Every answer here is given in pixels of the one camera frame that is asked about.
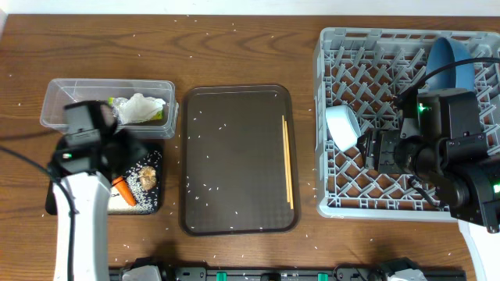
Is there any orange carrot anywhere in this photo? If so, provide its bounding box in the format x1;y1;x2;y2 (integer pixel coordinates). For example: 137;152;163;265
112;176;137;206

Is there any brown walnut cookie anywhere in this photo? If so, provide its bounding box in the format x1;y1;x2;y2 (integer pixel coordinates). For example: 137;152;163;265
138;166;157;191

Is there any light blue rice bowl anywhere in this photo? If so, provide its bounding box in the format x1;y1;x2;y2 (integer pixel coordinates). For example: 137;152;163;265
325;105;362;152

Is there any white tissue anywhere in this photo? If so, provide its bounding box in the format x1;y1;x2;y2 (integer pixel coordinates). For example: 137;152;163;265
114;93;166;125

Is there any colourful snack wrapper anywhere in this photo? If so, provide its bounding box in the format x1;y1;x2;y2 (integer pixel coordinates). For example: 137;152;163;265
107;98;164;121

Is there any blue plate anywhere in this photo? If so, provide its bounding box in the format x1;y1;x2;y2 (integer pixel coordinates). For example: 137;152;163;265
424;37;477;93

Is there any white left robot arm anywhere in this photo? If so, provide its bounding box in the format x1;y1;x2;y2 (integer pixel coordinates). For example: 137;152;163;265
48;101;148;280

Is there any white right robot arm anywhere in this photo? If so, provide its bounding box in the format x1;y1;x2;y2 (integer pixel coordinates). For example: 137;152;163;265
356;88;499;280

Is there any black waste tray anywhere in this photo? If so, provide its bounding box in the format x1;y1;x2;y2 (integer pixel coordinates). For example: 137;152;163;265
45;141;165;216

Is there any grey dishwasher rack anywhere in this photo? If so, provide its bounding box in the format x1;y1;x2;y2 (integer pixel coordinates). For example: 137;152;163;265
313;27;499;222

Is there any white rice pile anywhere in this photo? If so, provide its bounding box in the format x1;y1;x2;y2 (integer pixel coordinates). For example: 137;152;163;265
108;150;163;215

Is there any clear plastic bin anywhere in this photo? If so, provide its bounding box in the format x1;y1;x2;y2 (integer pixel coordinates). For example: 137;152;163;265
40;78;178;139

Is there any brown serving tray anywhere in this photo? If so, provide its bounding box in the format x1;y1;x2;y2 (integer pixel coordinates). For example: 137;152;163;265
180;84;301;237

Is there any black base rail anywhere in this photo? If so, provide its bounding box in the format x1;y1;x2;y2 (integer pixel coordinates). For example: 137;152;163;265
109;266;467;281

